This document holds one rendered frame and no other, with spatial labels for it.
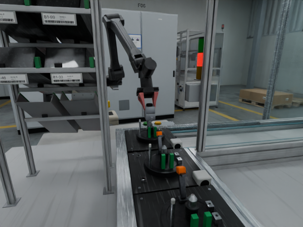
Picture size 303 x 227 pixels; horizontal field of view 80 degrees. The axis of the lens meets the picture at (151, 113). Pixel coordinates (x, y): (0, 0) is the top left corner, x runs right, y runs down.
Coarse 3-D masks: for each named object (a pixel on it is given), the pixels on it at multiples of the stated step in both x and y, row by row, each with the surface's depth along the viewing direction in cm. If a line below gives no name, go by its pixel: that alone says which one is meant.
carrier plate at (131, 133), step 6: (126, 132) 95; (132, 132) 95; (168, 132) 95; (126, 138) 88; (132, 138) 88; (168, 138) 88; (174, 138) 88; (126, 144) 83; (132, 144) 82; (138, 144) 82; (144, 144) 82; (156, 144) 82; (162, 144) 82; (168, 144) 82; (132, 150) 76; (138, 150) 76; (144, 150) 77
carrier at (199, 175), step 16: (144, 160) 65; (160, 160) 64; (176, 160) 64; (192, 160) 68; (144, 176) 59; (160, 176) 58; (176, 176) 59; (192, 176) 59; (208, 176) 56; (144, 192) 52
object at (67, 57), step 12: (48, 48) 59; (60, 48) 59; (72, 48) 59; (84, 48) 59; (48, 60) 58; (60, 60) 58; (72, 60) 58; (84, 60) 58; (72, 84) 73; (84, 84) 73; (96, 84) 73
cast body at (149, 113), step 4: (148, 104) 82; (152, 104) 84; (148, 108) 81; (152, 108) 82; (144, 112) 85; (148, 112) 82; (152, 112) 82; (144, 116) 86; (148, 116) 82; (152, 116) 82; (152, 120) 81
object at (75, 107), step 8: (64, 96) 72; (96, 96) 72; (64, 104) 70; (72, 104) 70; (80, 104) 71; (88, 104) 71; (96, 104) 72; (72, 112) 76; (80, 112) 76; (88, 112) 76; (96, 112) 76; (80, 120) 82; (88, 120) 83; (96, 120) 83; (88, 128) 90; (96, 128) 90
